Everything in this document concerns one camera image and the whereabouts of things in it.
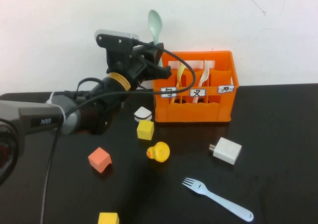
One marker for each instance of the yellow plastic spoon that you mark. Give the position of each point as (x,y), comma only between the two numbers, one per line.
(179,76)

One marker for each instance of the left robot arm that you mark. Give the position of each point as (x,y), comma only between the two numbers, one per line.
(37,114)

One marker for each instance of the yellow rubber duck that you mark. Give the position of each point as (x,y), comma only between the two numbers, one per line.
(160,152)

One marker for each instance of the paper label reading 叉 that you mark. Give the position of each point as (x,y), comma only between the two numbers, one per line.
(198,93)

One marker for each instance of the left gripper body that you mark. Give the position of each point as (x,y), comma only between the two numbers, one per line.
(136,65)

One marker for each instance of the yellow foam cube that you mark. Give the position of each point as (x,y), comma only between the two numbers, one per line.
(145,130)
(108,219)

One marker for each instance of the salmon orange foam cube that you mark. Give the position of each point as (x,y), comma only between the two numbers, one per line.
(99,159)

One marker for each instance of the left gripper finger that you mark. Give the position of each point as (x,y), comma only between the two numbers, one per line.
(152,51)
(159,73)

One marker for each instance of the paper label reading 刀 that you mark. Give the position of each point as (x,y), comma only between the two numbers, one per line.
(225,89)

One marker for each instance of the pale green plastic spoon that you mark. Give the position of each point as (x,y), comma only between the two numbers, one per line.
(154,22)

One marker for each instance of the light blue plastic fork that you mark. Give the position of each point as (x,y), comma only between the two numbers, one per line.
(223,202)

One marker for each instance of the orange plastic cutlery holder crate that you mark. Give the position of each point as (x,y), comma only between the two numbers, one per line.
(193,113)

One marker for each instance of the cream white plastic fork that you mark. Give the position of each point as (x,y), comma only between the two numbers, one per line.
(204,76)

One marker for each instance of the white foam cube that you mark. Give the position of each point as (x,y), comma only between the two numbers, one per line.
(143,109)

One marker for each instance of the white wall charger plug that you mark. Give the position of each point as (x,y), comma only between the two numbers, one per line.
(227,150)

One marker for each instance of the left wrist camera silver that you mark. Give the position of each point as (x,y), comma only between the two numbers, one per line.
(114,41)

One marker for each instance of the paper label reading 勺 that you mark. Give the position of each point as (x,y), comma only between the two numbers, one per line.
(164,89)

